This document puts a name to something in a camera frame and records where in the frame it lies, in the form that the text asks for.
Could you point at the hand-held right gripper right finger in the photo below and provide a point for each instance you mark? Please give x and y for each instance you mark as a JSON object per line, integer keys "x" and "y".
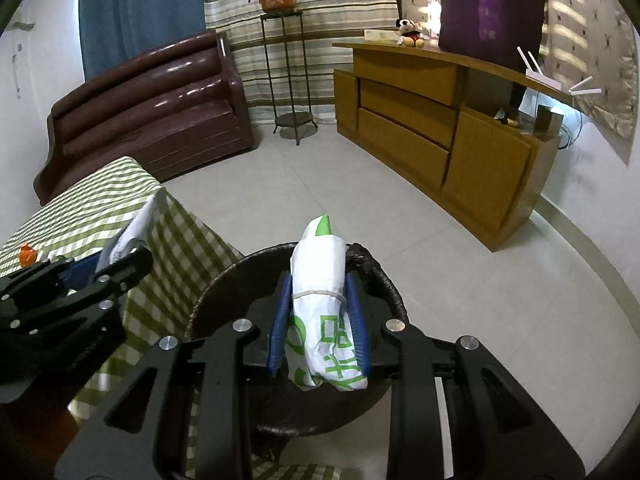
{"x": 358, "y": 330}

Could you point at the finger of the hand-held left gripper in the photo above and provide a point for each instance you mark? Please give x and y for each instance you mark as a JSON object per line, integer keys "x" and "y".
{"x": 125, "y": 270}
{"x": 82, "y": 269}

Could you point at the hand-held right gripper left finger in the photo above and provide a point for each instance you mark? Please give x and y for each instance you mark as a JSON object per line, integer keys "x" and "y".
{"x": 279, "y": 330}

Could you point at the white green printed packet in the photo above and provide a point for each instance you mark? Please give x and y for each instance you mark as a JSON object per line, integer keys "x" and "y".
{"x": 320, "y": 270}

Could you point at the black trash bin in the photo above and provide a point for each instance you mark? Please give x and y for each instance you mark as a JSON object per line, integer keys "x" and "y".
{"x": 310, "y": 410}

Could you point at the orange snack packet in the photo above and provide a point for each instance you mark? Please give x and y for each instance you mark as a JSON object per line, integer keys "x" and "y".
{"x": 27, "y": 257}

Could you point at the green white checked tablecloth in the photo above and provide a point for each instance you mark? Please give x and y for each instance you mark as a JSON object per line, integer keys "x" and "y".
{"x": 90, "y": 195}

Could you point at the dark brown leather sofa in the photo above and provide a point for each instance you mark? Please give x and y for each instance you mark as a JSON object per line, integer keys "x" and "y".
{"x": 150, "y": 105}

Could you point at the black metal plant stand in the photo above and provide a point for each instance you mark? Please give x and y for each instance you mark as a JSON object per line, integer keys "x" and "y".
{"x": 295, "y": 121}

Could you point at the wooden cabinet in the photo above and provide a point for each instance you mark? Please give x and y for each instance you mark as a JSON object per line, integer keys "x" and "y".
{"x": 400, "y": 110}

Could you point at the blue curtain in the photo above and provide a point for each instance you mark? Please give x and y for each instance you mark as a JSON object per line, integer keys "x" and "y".
{"x": 140, "y": 10}

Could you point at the small brown box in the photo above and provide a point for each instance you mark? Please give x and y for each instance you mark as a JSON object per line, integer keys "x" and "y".
{"x": 550, "y": 119}

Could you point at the flat white box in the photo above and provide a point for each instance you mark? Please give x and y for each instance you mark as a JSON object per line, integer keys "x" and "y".
{"x": 382, "y": 35}

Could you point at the mouse plush toy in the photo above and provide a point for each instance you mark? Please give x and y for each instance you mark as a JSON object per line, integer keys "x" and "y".
{"x": 407, "y": 25}

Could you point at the white router with antennas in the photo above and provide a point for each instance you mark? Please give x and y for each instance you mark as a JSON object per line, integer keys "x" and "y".
{"x": 547, "y": 82}

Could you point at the striped beige curtain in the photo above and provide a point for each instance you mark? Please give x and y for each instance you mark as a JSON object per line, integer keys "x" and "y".
{"x": 340, "y": 5}

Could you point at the dark curtain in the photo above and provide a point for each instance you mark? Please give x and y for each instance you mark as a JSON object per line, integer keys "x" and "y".
{"x": 490, "y": 10}

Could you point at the patterned beige curtain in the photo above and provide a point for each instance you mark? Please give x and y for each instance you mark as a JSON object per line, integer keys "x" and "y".
{"x": 590, "y": 25}

